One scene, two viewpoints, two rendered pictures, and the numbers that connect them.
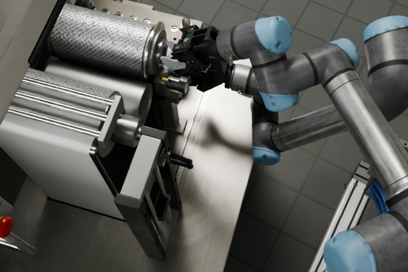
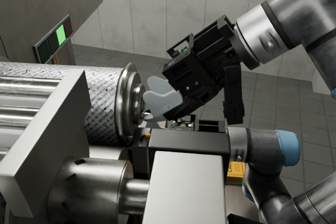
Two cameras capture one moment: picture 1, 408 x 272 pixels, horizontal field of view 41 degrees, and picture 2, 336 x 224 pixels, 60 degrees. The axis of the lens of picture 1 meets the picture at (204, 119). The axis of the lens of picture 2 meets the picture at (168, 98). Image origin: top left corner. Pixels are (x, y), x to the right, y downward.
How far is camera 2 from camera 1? 0.89 m
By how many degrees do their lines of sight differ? 31
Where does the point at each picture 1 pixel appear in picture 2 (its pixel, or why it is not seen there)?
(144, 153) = (183, 206)
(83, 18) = (27, 66)
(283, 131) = (319, 197)
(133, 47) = (100, 88)
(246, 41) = not seen: outside the picture
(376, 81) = not seen: outside the picture
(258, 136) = (279, 216)
